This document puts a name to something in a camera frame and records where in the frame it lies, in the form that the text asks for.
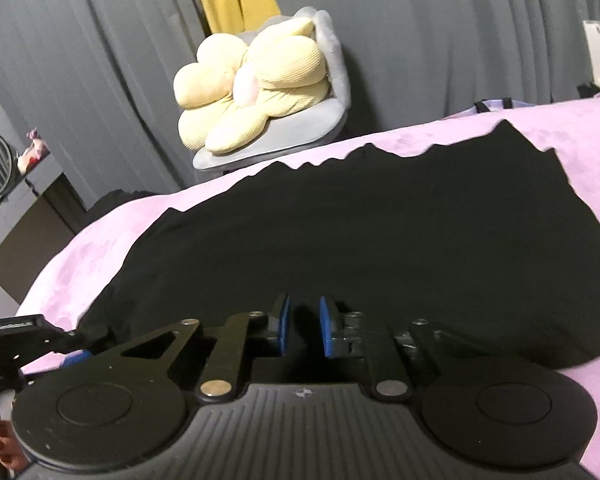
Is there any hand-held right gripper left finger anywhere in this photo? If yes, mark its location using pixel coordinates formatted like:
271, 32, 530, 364
92, 294, 292, 403

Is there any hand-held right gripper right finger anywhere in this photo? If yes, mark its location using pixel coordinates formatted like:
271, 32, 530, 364
319, 296, 486, 402

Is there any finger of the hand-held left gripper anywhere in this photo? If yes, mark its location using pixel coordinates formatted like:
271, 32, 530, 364
50, 325, 120, 366

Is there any black long-sleeve shirt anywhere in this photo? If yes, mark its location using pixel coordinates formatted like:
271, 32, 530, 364
77, 119, 600, 372

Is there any purple fleece blanket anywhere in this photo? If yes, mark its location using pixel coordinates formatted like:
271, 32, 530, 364
19, 94, 600, 480

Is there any dark cloth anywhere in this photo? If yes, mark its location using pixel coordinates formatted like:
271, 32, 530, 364
87, 189, 156, 223

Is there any grey cabinet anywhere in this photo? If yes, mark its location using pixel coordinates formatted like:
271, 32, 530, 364
0, 152, 88, 321

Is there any pink toy figure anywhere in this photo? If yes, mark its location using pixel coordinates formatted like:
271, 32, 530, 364
17, 127, 51, 173

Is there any grey padded chair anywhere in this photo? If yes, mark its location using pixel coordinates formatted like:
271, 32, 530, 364
192, 6, 353, 178

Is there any yellow flower cushion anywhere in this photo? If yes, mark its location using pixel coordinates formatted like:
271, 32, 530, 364
172, 16, 331, 155

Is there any grey curtain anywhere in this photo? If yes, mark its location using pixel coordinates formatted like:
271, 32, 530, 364
0, 0, 600, 211

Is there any lilac bag with black straps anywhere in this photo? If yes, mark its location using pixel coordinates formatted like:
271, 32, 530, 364
472, 99, 533, 114

